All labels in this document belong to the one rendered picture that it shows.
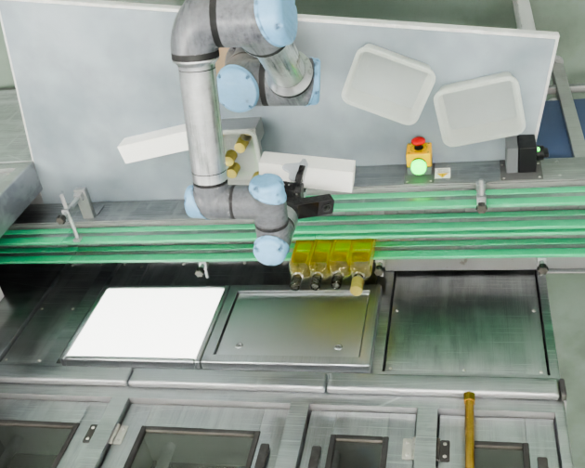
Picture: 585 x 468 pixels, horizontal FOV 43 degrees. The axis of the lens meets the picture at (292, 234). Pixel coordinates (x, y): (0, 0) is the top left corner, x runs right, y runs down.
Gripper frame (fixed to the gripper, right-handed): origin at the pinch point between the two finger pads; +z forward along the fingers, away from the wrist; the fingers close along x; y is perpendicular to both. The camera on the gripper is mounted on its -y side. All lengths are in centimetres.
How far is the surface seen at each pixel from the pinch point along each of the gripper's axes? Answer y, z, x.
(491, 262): -53, 21, 37
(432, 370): -37, -20, 43
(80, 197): 76, 21, 30
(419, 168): -28.4, 23.8, 8.7
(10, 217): 96, 13, 35
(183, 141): 42, 28, 10
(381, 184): -18.2, 22.5, 14.4
